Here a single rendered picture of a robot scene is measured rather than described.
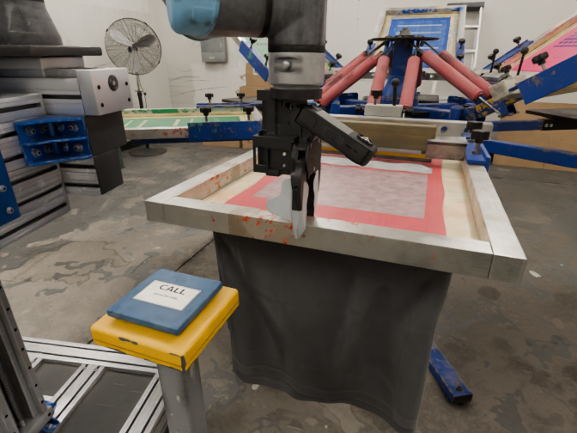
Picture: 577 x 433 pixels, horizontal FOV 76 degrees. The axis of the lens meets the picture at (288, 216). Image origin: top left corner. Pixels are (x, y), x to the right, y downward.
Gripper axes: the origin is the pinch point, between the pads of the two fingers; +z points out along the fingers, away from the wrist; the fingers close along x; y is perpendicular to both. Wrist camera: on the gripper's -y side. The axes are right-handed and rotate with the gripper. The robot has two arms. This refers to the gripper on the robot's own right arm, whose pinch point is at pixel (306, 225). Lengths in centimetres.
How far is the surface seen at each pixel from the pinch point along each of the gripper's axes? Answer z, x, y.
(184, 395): 18.0, 20.6, 10.1
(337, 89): -13, -119, 24
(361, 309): 19.2, -8.4, -8.5
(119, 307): 3.6, 23.1, 15.5
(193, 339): 5.4, 23.0, 5.7
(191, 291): 3.4, 17.4, 9.4
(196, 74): -7, -471, 327
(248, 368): 42.7, -9.0, 15.8
